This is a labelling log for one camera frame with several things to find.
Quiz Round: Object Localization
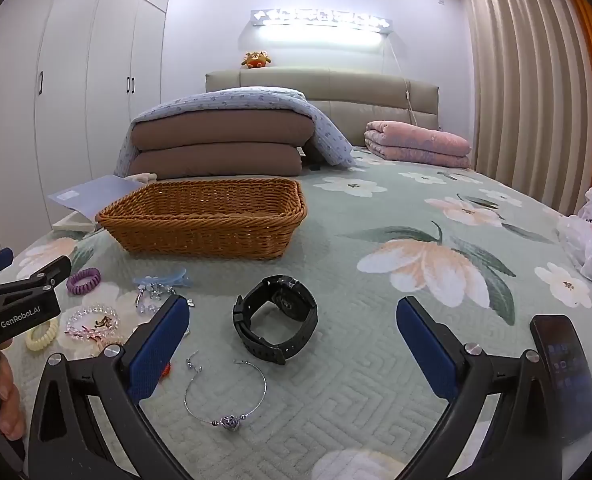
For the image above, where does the white charging cable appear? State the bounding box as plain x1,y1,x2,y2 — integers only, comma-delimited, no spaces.
387,42,429,127

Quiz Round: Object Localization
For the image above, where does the beige curtain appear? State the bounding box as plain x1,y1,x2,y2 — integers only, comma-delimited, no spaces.
456,0,592,211

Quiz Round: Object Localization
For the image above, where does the person's left hand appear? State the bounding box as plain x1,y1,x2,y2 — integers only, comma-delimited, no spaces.
0,340,27,442

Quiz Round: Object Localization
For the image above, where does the brown folded quilt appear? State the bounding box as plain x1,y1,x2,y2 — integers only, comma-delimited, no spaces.
130,109,315,154
127,142,305,181

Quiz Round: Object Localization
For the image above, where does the silver bracelet with purple bead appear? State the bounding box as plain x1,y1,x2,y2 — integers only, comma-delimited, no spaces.
183,351,267,433

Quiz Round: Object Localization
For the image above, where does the beige padded headboard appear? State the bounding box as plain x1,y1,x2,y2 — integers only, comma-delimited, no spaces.
205,67,441,149

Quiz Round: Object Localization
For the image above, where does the silver crystal hair clip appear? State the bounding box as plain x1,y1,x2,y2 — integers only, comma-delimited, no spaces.
135,287,195,322

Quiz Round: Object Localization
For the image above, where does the black hair claw clip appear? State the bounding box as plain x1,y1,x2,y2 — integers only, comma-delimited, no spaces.
232,275,319,365

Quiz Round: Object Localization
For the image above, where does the black smartphone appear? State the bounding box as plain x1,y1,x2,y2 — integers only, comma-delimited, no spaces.
530,314,592,445

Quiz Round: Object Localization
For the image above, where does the pink folded blanket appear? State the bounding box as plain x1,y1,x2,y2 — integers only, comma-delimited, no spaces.
364,120,472,170

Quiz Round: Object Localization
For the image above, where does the blue hair clip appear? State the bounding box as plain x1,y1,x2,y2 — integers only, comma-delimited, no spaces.
132,269,195,292

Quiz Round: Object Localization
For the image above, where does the white book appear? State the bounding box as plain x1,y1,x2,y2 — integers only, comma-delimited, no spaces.
51,211,103,234

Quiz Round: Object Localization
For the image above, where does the orange plush toy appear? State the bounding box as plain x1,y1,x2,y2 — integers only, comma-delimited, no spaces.
241,51,272,70

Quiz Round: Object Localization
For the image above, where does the blue patterned quilt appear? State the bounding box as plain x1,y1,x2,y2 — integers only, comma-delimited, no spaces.
112,87,357,179

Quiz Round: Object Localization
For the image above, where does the clear beaded bracelet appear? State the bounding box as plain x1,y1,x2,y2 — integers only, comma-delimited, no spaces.
66,304,123,347

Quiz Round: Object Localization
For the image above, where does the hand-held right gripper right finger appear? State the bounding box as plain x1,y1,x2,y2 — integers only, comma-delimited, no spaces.
396,296,581,480

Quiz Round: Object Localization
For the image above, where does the cream spiral hair tie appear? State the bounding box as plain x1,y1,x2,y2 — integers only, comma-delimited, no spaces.
25,317,62,352

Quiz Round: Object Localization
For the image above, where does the brown wicker basket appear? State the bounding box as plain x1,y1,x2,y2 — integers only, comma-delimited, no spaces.
96,177,308,261

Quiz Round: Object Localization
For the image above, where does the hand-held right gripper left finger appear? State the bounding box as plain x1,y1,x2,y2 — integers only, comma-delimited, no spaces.
26,294,197,480

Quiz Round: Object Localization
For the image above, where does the blue book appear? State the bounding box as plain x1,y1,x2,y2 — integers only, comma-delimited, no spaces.
48,175,143,222

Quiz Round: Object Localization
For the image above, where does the green floral bedspread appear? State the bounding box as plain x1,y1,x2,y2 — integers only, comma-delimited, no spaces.
11,146,592,480

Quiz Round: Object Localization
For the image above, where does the purple spiral hair tie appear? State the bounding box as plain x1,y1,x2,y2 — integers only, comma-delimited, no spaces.
66,268,102,296

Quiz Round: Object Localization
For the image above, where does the wall light bar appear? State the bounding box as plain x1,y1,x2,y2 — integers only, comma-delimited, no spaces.
248,8,395,52

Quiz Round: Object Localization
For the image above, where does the white wardrobe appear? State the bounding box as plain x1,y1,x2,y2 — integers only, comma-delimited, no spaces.
0,0,175,267

